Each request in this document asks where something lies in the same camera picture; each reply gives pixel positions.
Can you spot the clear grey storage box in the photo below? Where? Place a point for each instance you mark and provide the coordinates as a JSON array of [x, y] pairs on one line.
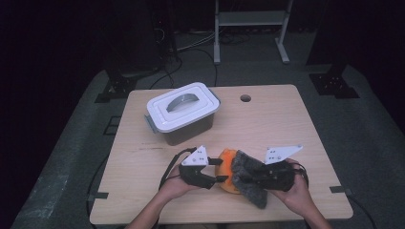
[[191, 132]]

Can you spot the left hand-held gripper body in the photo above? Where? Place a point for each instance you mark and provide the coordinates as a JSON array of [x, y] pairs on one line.
[[194, 176]]

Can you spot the person's right hand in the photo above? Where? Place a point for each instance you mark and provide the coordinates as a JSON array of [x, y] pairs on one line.
[[297, 197]]

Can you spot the black stand base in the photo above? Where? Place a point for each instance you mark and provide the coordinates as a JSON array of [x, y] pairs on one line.
[[116, 89], [332, 86]]

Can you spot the black tape strip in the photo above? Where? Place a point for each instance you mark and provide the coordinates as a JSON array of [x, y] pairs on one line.
[[97, 195], [340, 190]]

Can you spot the grey fuzzy cloth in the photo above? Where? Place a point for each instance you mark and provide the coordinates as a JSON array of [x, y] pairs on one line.
[[253, 195]]

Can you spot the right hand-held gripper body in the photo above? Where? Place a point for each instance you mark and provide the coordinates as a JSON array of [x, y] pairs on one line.
[[277, 178]]

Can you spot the white metal stand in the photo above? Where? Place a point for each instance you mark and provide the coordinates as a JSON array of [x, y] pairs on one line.
[[251, 17]]

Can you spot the person's left hand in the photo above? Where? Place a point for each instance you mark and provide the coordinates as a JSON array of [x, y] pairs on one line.
[[173, 189]]

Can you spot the orange plush toy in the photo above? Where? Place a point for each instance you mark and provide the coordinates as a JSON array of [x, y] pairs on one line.
[[224, 168]]

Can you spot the white box lid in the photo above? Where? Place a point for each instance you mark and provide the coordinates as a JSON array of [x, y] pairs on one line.
[[191, 111]]

